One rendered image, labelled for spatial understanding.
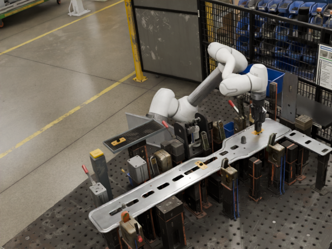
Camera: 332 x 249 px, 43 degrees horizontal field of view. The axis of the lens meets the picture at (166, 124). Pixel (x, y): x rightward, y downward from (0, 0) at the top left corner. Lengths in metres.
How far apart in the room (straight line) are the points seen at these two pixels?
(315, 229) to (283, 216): 0.19
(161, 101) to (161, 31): 2.25
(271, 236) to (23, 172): 2.83
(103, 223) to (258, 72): 1.19
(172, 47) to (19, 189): 2.48
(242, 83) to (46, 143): 2.99
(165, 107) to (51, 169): 1.71
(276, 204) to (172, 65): 3.14
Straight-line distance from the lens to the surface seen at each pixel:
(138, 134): 2.51
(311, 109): 2.95
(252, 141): 2.66
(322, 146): 2.65
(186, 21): 5.04
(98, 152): 2.43
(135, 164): 2.36
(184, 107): 3.23
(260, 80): 2.46
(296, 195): 2.74
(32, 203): 4.11
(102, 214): 2.26
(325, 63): 2.90
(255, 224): 2.53
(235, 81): 2.41
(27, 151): 4.86
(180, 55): 5.27
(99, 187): 2.33
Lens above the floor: 2.51
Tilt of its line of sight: 32 degrees down
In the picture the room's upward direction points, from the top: 7 degrees counter-clockwise
